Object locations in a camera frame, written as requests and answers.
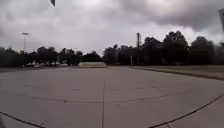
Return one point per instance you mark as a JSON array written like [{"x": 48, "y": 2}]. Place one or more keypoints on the row of dark trees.
[{"x": 166, "y": 51}]

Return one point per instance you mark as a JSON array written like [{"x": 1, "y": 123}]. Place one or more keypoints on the grass strip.
[{"x": 186, "y": 70}]

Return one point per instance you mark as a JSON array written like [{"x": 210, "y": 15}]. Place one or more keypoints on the tall lamp pole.
[{"x": 25, "y": 41}]

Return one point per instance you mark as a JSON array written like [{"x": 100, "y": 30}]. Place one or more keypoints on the low pale wall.
[{"x": 92, "y": 65}]

